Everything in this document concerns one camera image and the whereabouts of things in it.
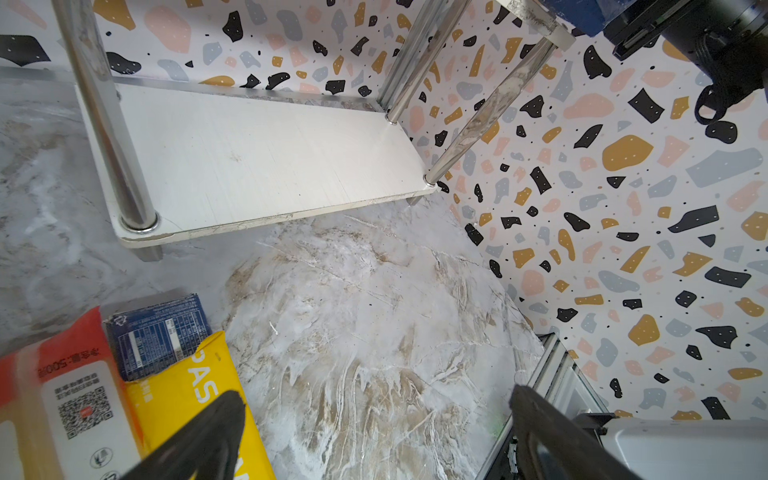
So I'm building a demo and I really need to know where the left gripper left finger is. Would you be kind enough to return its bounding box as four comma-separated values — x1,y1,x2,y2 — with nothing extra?
124,390,246,480

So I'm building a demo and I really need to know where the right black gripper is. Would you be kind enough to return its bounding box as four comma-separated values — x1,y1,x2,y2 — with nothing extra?
603,0,767,123

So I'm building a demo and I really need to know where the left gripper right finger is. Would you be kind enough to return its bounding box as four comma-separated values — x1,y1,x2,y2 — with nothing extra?
510,385,638,479

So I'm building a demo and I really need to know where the yellow Pastatime spaghetti bag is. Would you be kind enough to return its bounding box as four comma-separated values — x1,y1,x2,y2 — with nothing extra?
126,332,246,453

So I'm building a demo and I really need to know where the blue spaghetti box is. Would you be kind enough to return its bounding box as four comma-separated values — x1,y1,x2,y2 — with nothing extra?
104,293,212,382

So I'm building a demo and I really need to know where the blue Barilla pasta box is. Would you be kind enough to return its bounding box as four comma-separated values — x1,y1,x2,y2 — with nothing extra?
540,0,635,37

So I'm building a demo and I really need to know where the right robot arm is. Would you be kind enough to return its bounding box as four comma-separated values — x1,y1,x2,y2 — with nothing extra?
603,1,767,479

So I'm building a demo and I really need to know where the white two-tier metal shelf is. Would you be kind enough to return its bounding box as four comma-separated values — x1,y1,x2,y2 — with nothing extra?
53,1,574,261

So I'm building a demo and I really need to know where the red clear spaghetti bag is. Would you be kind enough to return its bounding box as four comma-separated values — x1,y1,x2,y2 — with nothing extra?
1,308,145,479

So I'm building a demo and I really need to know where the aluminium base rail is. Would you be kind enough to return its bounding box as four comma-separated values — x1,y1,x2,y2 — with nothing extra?
476,334,609,479

